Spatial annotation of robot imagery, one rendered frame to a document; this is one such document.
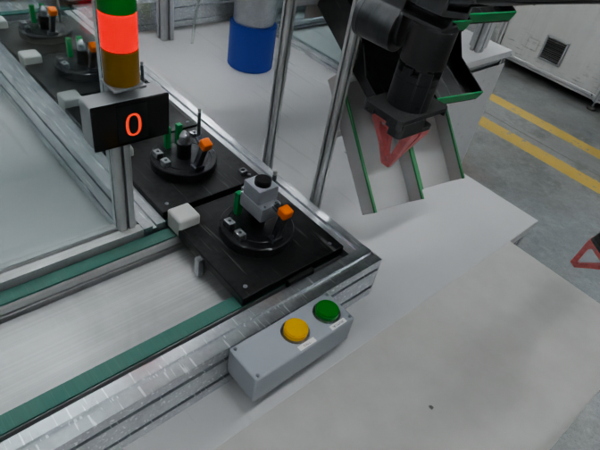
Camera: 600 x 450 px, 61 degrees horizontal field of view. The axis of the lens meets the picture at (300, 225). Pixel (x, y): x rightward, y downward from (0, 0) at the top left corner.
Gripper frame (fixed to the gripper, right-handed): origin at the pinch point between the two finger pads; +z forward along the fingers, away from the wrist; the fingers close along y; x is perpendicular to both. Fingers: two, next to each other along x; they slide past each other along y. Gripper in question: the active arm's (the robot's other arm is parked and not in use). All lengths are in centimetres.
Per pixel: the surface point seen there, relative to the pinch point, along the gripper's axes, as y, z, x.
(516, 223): -64, 37, 4
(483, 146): -253, 124, -87
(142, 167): 13, 28, -47
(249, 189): 7.0, 17.0, -20.0
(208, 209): 8.7, 27.7, -29.0
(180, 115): -5, 29, -62
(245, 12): -49, 20, -97
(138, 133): 23.1, 6.4, -28.7
